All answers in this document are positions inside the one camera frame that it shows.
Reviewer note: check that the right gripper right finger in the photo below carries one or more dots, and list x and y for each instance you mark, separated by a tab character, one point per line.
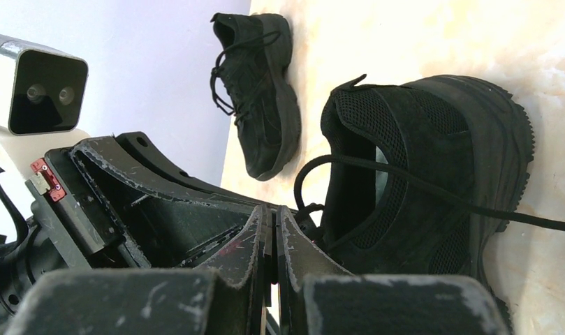
318	296

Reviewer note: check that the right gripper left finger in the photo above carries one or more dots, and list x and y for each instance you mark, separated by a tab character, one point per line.
223	295

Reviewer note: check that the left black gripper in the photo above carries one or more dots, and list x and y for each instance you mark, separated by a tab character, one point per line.
114	202

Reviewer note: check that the black shoe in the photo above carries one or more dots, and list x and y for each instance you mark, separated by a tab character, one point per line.
419	177
248	82

